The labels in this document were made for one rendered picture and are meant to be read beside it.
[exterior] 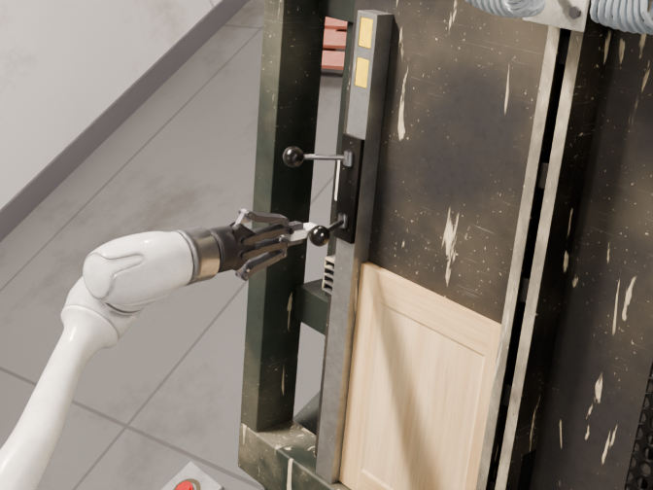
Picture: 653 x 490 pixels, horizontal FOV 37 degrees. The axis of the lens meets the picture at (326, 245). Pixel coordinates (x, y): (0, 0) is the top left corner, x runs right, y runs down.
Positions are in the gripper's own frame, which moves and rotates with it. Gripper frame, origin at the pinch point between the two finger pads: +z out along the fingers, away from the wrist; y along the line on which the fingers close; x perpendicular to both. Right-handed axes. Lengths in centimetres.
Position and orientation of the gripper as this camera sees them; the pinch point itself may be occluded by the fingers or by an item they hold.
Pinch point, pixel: (300, 231)
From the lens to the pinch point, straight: 176.4
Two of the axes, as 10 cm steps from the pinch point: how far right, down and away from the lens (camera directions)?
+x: 6.6, 3.2, -6.8
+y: -0.8, 9.3, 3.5
